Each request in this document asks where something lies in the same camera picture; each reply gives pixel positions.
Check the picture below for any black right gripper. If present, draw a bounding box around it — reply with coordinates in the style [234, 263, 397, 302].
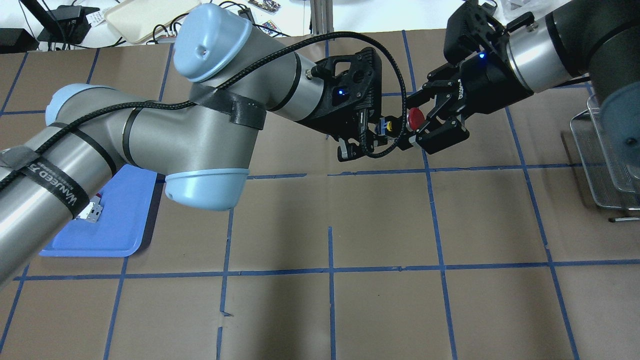
[405, 52, 533, 155]

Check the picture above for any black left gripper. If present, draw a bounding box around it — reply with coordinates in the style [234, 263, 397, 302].
[326, 112, 388, 163]

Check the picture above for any red emergency stop button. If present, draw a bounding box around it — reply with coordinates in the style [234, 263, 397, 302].
[375, 106, 426, 138]

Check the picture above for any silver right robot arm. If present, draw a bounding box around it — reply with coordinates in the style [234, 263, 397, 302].
[406, 0, 639, 157]

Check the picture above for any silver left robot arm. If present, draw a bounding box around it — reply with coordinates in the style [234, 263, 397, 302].
[0, 3, 392, 286]

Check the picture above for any blue plastic tray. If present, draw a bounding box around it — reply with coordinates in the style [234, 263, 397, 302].
[39, 165, 157, 258]

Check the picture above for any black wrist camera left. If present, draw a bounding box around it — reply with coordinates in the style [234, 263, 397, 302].
[300, 47, 382, 137]

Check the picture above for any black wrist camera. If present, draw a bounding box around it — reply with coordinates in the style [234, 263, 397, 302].
[443, 0, 509, 65]
[300, 47, 382, 137]

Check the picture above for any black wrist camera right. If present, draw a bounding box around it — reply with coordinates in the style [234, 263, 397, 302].
[443, 0, 509, 65]

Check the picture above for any aluminium frame post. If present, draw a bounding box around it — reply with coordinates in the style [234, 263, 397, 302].
[310, 0, 335, 36]

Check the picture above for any wire mesh shelf basket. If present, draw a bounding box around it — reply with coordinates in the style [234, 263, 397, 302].
[570, 95, 640, 211]

